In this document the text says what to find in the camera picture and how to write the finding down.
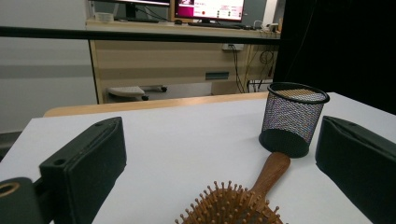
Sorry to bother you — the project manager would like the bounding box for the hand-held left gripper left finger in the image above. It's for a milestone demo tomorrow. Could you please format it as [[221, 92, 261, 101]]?
[[39, 116, 128, 224]]

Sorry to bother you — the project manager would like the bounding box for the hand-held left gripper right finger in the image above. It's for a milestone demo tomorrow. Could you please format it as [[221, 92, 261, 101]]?
[[315, 115, 396, 224]]

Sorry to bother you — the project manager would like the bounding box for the black mesh pen holder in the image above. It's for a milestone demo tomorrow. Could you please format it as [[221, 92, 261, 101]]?
[[259, 81, 331, 159]]

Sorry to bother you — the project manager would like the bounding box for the wooden paddle hairbrush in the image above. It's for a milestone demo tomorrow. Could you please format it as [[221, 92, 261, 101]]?
[[174, 151, 292, 224]]

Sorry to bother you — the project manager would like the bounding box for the white chair base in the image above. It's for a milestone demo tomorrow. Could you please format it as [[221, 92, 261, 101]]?
[[106, 85, 168, 103]]

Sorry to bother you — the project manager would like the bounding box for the white table mat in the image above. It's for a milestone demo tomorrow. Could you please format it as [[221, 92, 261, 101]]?
[[0, 91, 396, 224]]

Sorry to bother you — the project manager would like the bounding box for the black curtain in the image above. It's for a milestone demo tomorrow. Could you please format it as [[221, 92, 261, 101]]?
[[273, 0, 396, 116]]

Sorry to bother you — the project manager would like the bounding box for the light wooden desk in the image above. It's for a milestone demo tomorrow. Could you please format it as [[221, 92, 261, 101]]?
[[85, 18, 281, 105]]

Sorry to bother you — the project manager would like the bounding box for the small clear box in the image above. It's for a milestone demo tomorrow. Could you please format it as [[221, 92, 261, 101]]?
[[93, 11, 115, 23]]

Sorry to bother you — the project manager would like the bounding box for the grey desk label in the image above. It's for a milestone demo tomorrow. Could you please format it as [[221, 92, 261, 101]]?
[[205, 71, 231, 81]]

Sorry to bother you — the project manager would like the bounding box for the dark computer monitor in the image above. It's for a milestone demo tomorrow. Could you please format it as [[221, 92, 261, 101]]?
[[89, 0, 172, 22]]

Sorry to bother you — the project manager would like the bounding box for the white power socket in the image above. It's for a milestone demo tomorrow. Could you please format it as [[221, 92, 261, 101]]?
[[221, 43, 245, 52]]

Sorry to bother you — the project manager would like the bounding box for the black keyboard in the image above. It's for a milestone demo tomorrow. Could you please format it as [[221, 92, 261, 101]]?
[[187, 21, 245, 30]]

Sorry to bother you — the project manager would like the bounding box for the lit computer monitor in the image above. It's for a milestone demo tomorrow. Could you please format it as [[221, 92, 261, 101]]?
[[173, 0, 246, 24]]

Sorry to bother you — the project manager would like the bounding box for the black horizontal frame bar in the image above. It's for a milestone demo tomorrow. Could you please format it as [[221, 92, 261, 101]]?
[[0, 25, 281, 45]]

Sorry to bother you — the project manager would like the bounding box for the bundle of desk cables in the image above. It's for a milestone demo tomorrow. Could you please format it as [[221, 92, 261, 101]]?
[[228, 45, 278, 93]]

